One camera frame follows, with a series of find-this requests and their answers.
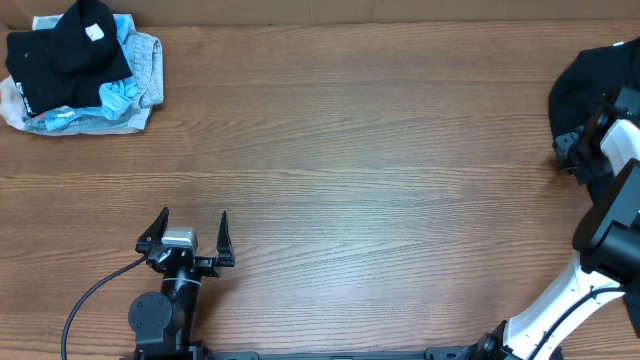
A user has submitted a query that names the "grey patterned folded garment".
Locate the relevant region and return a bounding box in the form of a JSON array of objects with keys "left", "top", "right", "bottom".
[{"left": 124, "top": 32, "right": 164, "bottom": 109}]

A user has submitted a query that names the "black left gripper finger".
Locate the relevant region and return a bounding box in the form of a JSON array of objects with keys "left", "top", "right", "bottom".
[
  {"left": 135, "top": 207, "right": 169, "bottom": 253},
  {"left": 216, "top": 211, "right": 235, "bottom": 267}
]

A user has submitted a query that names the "folded black garment on pile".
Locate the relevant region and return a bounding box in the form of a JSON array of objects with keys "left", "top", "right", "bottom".
[{"left": 6, "top": 0, "right": 132, "bottom": 117}]

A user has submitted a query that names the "brown cardboard back wall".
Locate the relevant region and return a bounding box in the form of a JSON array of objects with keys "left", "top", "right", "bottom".
[{"left": 0, "top": 0, "right": 640, "bottom": 30}]

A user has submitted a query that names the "black t-shirt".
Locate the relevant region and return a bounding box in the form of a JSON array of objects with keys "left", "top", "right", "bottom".
[{"left": 548, "top": 39, "right": 639, "bottom": 202}]

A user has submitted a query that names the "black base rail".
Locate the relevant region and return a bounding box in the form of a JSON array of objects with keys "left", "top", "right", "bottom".
[{"left": 122, "top": 345, "right": 480, "bottom": 360}]

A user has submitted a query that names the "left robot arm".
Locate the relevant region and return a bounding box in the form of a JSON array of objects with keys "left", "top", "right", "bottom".
[{"left": 128, "top": 208, "right": 235, "bottom": 360}]

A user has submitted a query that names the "light blue folded garment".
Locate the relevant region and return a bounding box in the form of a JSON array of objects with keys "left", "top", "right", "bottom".
[{"left": 37, "top": 14, "right": 138, "bottom": 131}]

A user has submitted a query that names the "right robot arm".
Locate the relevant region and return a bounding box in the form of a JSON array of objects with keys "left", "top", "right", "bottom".
[{"left": 458, "top": 87, "right": 639, "bottom": 359}]

